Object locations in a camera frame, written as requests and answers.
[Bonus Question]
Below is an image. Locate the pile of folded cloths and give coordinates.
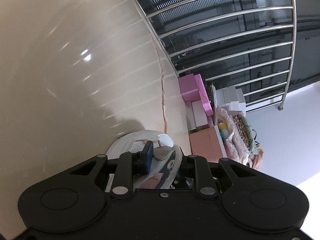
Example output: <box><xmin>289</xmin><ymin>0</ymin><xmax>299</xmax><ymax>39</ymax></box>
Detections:
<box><xmin>216</xmin><ymin>107</ymin><xmax>264</xmax><ymax>171</ymax></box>

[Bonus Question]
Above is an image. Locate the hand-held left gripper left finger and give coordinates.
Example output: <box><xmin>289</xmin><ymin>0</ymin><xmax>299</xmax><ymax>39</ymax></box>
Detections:
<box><xmin>71</xmin><ymin>141</ymin><xmax>154</xmax><ymax>196</ymax></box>

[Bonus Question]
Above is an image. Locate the flat white box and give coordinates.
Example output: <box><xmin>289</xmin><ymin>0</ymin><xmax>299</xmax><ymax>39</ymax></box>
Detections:
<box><xmin>186</xmin><ymin>101</ymin><xmax>210</xmax><ymax>130</ymax></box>

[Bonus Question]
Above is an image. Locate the dark glass sliding door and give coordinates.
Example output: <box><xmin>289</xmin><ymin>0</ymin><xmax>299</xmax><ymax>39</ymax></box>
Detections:
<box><xmin>130</xmin><ymin>0</ymin><xmax>320</xmax><ymax>105</ymax></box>

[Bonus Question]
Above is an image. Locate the pink shoelace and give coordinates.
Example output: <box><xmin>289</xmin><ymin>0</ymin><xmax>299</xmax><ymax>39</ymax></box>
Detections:
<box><xmin>140</xmin><ymin>50</ymin><xmax>168</xmax><ymax>188</ymax></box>

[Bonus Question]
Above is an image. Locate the salmon pink box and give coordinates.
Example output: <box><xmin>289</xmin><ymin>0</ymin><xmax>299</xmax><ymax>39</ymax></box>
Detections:
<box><xmin>189</xmin><ymin>126</ymin><xmax>227</xmax><ymax>162</ymax></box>

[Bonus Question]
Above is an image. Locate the white sneaker shoe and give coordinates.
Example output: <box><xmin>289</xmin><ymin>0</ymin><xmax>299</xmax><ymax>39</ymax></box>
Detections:
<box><xmin>106</xmin><ymin>130</ymin><xmax>185</xmax><ymax>189</ymax></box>

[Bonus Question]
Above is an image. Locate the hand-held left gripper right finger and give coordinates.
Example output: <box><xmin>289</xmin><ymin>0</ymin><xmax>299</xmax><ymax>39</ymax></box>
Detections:
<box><xmin>179</xmin><ymin>154</ymin><xmax>260</xmax><ymax>197</ymax></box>

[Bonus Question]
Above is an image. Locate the stack of white boxes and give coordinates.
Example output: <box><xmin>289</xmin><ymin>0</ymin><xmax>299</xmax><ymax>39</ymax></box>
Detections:
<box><xmin>214</xmin><ymin>85</ymin><xmax>247</xmax><ymax>112</ymax></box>

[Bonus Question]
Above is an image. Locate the magenta pink box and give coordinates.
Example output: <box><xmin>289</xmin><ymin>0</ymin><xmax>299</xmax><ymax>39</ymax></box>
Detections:
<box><xmin>178</xmin><ymin>73</ymin><xmax>216</xmax><ymax>117</ymax></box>

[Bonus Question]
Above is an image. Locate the steel bar railing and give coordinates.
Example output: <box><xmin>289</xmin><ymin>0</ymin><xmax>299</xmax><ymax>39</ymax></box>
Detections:
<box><xmin>130</xmin><ymin>0</ymin><xmax>298</xmax><ymax>112</ymax></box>

